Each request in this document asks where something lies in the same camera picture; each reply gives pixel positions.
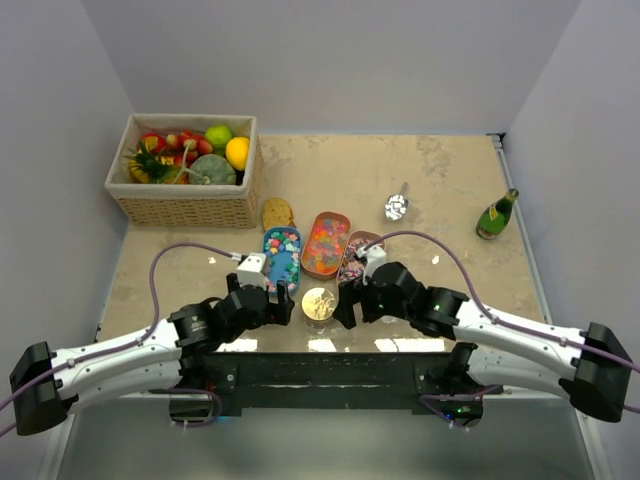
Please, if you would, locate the yellow lemon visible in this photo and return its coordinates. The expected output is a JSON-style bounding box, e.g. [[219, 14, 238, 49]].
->
[[225, 136, 250, 171]]

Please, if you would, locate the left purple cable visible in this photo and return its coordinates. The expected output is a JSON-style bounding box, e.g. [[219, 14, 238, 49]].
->
[[0, 243, 246, 439]]

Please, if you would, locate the blue tray of star candies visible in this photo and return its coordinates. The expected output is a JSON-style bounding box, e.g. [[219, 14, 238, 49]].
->
[[263, 226, 302, 296]]

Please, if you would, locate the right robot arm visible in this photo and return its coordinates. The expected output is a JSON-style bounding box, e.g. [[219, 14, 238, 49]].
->
[[334, 262, 632, 423]]

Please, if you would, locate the wicker basket with liner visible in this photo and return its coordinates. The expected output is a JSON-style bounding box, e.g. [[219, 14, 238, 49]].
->
[[105, 114, 263, 228]]

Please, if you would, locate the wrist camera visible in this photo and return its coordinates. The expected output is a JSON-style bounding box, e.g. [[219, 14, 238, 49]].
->
[[355, 243, 387, 286], [236, 253, 268, 290]]

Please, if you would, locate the red strawberries bunch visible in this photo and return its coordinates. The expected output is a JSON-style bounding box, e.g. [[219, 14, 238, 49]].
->
[[139, 131, 214, 166]]

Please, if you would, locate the pink tray of lollipops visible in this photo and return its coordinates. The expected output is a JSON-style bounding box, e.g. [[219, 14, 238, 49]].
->
[[336, 230, 379, 286]]

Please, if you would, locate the clear glass jar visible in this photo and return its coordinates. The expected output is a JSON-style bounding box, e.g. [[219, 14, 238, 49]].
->
[[305, 319, 334, 330]]

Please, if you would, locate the silver metal scoop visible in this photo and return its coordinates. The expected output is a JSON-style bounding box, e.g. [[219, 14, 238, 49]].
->
[[384, 182, 409, 221]]

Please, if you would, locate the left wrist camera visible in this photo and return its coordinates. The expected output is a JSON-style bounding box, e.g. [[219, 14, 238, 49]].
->
[[236, 253, 268, 290]]

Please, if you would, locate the orange tray of gummy stars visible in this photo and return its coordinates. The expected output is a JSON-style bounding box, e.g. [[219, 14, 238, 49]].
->
[[301, 211, 351, 280]]

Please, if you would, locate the round cream jar lid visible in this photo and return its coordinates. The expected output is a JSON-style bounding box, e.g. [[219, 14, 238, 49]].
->
[[301, 287, 338, 324]]

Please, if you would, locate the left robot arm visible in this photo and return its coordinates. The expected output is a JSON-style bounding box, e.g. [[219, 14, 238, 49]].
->
[[2, 274, 295, 436]]

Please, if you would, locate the green glass bottle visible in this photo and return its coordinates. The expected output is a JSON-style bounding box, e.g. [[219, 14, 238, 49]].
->
[[475, 188, 519, 240]]

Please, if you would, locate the green lime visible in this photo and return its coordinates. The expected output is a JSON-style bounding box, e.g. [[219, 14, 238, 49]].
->
[[204, 125, 234, 154]]

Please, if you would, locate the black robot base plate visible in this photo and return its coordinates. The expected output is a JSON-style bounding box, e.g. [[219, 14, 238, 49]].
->
[[166, 347, 502, 428]]

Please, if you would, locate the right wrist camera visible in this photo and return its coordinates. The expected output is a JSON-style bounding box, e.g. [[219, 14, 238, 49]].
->
[[355, 243, 387, 286]]

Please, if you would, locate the green pumpkin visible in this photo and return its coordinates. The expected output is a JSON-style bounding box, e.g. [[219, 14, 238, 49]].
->
[[188, 154, 237, 185]]

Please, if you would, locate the small pineapple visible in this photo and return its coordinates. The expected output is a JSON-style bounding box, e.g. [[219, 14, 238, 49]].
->
[[126, 143, 174, 184]]

